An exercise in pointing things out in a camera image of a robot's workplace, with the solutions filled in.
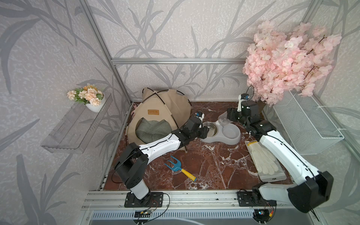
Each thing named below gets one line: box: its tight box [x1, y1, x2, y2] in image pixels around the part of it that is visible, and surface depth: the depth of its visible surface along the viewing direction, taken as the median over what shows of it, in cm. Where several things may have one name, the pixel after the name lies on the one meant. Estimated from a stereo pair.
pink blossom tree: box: [242, 20, 342, 106], surface depth 68 cm
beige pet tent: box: [125, 87, 192, 145], surface depth 82 cm
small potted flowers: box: [66, 83, 106, 113], surface depth 64 cm
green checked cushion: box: [135, 117, 173, 144], surface depth 101 cm
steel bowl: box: [202, 121, 219, 138], surface depth 100 cm
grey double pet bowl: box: [199, 120, 241, 145], surface depth 98 cm
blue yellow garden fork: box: [164, 155, 197, 182], surface depth 86 cm
